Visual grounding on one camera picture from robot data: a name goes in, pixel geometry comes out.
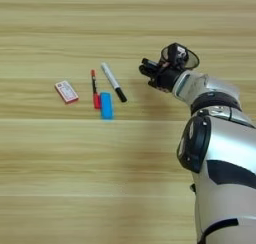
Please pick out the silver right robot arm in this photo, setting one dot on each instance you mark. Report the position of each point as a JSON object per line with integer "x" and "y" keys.
{"x": 220, "y": 154}

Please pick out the black mesh pen cup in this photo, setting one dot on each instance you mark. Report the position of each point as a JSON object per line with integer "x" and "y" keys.
{"x": 193, "y": 59}

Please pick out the small black box white label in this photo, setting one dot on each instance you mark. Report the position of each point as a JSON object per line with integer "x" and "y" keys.
{"x": 176, "y": 54}

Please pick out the red pen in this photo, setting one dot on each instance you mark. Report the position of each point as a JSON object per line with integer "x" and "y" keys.
{"x": 95, "y": 91}

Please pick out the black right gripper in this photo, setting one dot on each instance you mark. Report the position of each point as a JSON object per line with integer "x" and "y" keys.
{"x": 166, "y": 78}

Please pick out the red white card box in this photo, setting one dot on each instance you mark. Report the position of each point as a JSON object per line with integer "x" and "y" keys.
{"x": 66, "y": 92}

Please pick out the blue eraser block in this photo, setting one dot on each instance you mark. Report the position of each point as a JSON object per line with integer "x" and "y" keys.
{"x": 106, "y": 106}

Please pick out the white marker black cap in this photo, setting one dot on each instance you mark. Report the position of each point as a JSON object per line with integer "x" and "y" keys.
{"x": 113, "y": 81}

